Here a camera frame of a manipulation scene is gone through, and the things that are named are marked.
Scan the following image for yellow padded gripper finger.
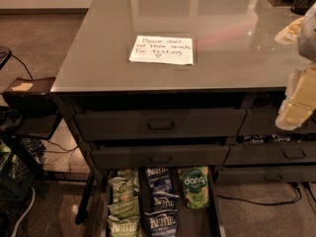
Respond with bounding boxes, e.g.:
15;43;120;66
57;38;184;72
276;66;316;130

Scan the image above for green dang rice chip bag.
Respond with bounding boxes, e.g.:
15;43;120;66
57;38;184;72
178;166;209;209

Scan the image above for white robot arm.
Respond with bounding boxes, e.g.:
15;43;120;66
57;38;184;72
275;4;316;130

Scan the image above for top right dark drawer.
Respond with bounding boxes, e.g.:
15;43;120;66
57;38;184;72
239;108;316;135

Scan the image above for dark drawer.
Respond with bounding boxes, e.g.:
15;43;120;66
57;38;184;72
216;165;316;184
239;108;316;135
224;142;316;166
91;144;229;169
75;109;246;141

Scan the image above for middle right dark drawer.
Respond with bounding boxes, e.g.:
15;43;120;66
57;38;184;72
224;142;316;166

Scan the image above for dark snack bags in drawer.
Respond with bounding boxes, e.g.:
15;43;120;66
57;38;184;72
240;133;316;144

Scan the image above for bottom right dark drawer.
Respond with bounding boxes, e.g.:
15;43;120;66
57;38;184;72
216;165;316;184

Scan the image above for open bottom left drawer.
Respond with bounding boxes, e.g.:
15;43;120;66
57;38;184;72
102;166;226;237

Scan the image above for blue Kettle chip bag back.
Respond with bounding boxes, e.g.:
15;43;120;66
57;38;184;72
145;168;173;193

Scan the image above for blue kettle chip bag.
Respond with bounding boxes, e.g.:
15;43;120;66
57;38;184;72
145;168;173;193
144;209;178;237
151;192;179;211

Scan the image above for blue Kettle chip bag middle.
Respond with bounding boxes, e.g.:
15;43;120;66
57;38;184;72
151;192;179;211

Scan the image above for blue Kettle chip bag front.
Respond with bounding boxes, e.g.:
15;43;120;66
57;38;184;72
144;209;178;237

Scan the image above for middle left dark drawer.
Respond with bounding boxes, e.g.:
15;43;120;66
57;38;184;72
91;144;229;169

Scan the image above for top left dark drawer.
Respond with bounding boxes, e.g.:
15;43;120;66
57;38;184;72
75;109;246;141

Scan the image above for green Kettle chip bag back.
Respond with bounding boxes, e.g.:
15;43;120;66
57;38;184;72
108;169;140;203

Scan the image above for green kettle chip bag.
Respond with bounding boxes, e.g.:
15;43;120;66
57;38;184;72
108;169;140;203
108;215;140;237
109;197;140;218

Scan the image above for green Kettle chip bag middle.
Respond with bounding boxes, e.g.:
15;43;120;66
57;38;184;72
109;197;140;218

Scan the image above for green Kettle chip bag front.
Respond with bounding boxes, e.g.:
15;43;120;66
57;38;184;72
108;215;140;237

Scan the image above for white handwritten paper note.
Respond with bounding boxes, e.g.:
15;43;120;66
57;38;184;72
129;36;194;65

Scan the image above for dark side table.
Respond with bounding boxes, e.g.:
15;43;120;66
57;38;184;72
3;77;61;140

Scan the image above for dark crate with green items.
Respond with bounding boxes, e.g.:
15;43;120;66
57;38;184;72
0;138;45;200

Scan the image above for black floor cable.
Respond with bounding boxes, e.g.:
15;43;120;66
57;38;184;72
215;182;303;206

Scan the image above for white floor cable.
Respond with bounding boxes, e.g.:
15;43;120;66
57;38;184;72
10;186;37;237

